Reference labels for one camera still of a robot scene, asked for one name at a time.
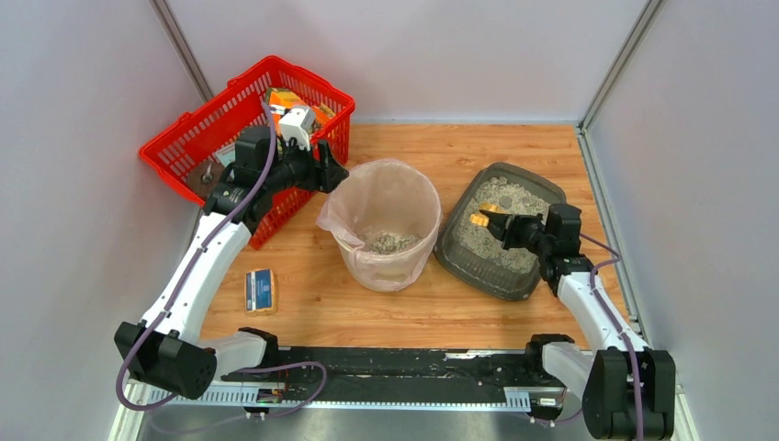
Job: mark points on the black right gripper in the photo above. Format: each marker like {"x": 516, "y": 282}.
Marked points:
{"x": 513, "y": 229}

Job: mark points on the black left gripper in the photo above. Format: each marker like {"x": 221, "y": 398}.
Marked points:
{"x": 320, "y": 170}

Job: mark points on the yellow litter scoop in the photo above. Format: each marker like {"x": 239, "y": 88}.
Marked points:
{"x": 480, "y": 219}

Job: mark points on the white bin with bag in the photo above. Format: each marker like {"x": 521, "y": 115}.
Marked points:
{"x": 385, "y": 218}

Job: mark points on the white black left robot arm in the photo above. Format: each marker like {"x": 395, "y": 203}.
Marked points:
{"x": 164, "y": 348}

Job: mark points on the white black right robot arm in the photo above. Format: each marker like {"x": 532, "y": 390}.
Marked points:
{"x": 626, "y": 388}

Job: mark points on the grey litter box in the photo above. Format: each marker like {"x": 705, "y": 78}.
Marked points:
{"x": 472, "y": 254}

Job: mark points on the orange sponge stack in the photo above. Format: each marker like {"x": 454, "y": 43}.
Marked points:
{"x": 281, "y": 100}

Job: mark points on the brown round disc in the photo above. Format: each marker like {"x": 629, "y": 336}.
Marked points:
{"x": 208, "y": 179}

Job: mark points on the blue yellow sponge pack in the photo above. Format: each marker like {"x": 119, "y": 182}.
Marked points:
{"x": 260, "y": 292}

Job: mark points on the red shopping basket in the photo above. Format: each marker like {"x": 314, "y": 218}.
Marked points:
{"x": 211, "y": 132}

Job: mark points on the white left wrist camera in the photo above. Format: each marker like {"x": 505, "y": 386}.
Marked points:
{"x": 295, "y": 126}

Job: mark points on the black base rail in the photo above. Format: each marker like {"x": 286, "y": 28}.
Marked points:
{"x": 411, "y": 376}

